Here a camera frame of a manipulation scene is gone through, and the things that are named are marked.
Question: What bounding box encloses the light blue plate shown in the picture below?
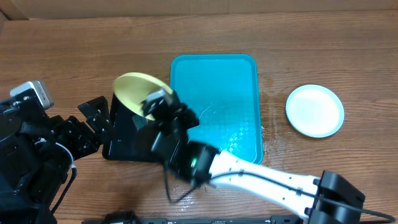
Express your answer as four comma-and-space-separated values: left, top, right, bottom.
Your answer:
285, 85, 345, 138

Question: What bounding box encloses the yellow-green plate top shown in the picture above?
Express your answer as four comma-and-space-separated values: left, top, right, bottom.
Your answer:
113, 72, 173, 121

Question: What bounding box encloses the teal plastic serving tray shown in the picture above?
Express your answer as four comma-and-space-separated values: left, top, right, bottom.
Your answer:
170, 54, 263, 164

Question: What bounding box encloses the black rectangular tray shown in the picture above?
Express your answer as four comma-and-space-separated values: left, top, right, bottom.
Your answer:
102, 95, 156, 162

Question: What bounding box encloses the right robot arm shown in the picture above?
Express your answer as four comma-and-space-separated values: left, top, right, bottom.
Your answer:
139, 89, 364, 223

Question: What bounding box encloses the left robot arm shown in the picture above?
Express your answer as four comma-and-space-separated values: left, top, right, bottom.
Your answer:
1, 96, 112, 223

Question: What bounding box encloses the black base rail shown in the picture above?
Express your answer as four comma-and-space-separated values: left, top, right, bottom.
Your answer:
81, 211, 303, 224

